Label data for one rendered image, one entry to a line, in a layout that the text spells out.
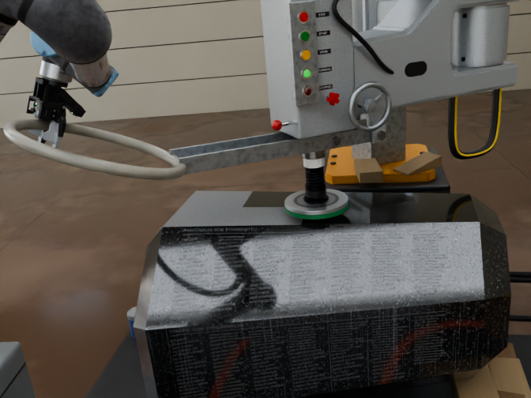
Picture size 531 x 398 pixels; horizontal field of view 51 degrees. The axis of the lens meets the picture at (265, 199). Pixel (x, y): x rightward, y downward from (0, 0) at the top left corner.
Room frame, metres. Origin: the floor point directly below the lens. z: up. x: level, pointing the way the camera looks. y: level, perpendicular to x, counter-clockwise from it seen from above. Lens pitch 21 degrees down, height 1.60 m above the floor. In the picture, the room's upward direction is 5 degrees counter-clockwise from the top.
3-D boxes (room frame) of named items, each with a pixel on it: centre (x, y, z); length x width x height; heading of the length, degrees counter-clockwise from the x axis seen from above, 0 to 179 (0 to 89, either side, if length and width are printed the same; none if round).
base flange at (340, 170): (2.59, -0.56, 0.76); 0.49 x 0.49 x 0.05; 79
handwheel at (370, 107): (1.68, -0.32, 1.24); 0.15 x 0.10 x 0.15; 111
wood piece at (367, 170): (2.36, -0.47, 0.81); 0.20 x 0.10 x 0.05; 177
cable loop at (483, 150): (1.98, -0.79, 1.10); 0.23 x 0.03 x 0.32; 111
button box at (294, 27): (1.62, -0.14, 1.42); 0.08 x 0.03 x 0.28; 111
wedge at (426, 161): (2.39, -0.70, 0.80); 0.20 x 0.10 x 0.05; 118
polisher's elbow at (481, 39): (1.98, -0.79, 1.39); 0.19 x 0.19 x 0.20
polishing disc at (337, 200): (1.75, -0.17, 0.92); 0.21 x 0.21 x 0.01
